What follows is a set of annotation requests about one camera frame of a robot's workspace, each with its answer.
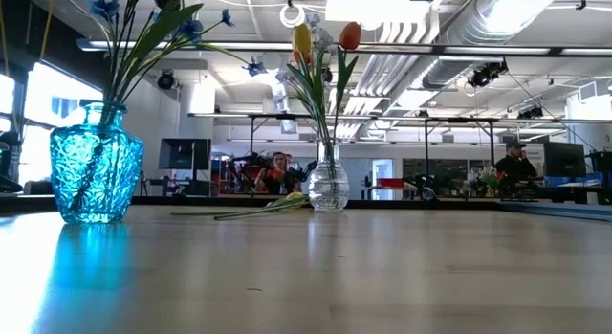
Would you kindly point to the yellow artificial tulip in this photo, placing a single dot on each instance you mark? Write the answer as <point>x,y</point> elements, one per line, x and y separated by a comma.
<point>295,196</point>
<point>301,37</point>

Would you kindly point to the orange artificial tulip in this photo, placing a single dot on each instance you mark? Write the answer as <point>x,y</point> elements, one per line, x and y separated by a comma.
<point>350,36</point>
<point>297,58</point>

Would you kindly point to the blue artificial flower spray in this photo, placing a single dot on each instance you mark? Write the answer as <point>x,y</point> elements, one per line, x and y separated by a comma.
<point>106,8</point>

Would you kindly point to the background black robot arm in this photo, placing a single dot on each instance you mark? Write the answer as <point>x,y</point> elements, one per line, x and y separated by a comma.
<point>246,169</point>

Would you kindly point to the clear glass vase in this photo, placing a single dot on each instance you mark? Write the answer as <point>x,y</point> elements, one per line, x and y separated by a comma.
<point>328,190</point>

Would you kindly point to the blue glass vase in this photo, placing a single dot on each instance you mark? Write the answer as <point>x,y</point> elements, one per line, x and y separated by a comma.
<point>95,171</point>

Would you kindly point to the person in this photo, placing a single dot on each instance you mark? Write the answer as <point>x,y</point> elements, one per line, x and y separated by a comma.
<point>515,169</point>
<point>277,181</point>

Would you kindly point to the red box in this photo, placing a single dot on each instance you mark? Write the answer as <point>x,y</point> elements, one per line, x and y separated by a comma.
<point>390,183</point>

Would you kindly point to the black computer monitor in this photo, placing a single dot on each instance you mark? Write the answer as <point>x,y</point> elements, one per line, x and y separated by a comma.
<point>564,159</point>
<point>184,154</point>

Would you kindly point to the white artificial flower spray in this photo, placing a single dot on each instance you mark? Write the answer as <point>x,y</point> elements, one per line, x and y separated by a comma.
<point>325,37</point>

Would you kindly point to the black round speaker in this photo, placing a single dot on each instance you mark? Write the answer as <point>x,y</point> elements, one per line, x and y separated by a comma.
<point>166,80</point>

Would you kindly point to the background flower bouquet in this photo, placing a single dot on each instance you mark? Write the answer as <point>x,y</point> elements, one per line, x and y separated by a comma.
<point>490,177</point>

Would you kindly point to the long horizontal metal beam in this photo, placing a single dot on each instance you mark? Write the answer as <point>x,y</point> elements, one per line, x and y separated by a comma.
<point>478,50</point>

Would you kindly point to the background black metal frame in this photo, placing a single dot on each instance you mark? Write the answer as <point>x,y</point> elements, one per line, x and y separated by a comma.
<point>334,116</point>

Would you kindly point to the black aluminium table frame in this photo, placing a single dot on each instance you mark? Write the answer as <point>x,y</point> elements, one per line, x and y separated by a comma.
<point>430,205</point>

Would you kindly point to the black ceiling-mounted camera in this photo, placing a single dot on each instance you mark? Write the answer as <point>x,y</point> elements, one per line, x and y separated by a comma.
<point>485,75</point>

